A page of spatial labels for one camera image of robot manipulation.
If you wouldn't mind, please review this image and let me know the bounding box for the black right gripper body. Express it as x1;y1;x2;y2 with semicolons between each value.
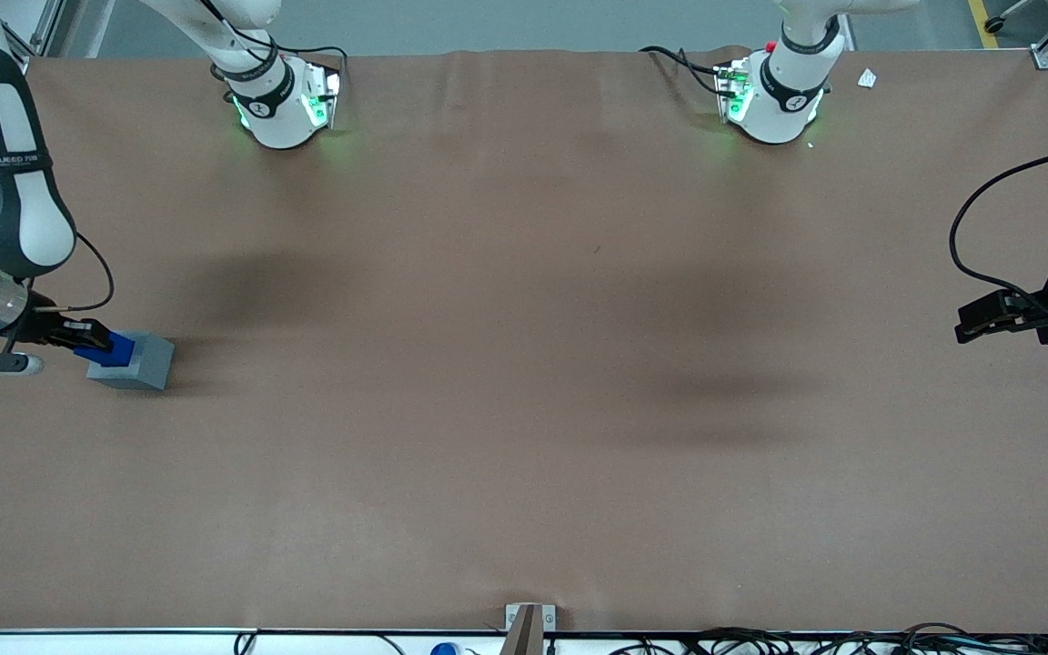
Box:
2;289;65;348

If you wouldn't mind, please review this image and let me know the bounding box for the small blue square part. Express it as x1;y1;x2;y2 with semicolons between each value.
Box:
73;330;136;368

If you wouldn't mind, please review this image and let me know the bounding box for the gray square base block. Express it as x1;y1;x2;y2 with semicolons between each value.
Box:
86;331;176;392

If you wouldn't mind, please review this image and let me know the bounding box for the brown table mat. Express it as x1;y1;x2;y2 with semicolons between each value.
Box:
0;45;1048;635

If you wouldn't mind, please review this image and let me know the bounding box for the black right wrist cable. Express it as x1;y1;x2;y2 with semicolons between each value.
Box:
33;231;116;316

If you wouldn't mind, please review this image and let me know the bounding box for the long black left wrist cable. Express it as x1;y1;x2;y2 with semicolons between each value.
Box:
948;144;1048;306

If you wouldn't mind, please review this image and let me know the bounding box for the black tangled cable bundle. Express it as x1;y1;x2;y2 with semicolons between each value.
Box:
606;622;1048;655

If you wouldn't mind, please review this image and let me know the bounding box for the black right base cable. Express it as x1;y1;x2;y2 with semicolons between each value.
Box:
277;45;349;72

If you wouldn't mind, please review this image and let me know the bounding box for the black base cable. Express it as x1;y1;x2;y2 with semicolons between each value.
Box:
640;45;727;97
277;45;349;72

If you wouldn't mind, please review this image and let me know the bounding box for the black left base cable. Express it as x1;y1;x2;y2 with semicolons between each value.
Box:
640;45;727;97

